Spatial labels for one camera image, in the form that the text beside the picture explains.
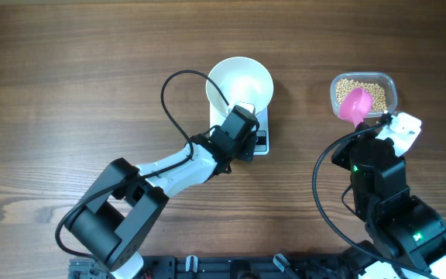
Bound pink plastic scoop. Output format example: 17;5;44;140
338;88;372;128

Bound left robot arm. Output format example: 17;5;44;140
59;105;259;278

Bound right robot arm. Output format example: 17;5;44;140
328;122;446;278

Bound white digital kitchen scale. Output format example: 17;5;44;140
210;105;269;155

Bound white bowl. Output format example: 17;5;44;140
206;57;274;115

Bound soybeans in container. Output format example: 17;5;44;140
334;78;387;112

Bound clear plastic container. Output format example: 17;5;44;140
330;72;398;118

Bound right black cable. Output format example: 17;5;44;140
310;115;441;279

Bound black cable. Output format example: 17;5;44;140
54;69;232;260
310;115;441;279

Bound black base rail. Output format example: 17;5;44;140
67;253;367;279

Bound left black cable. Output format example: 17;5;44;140
54;69;232;260

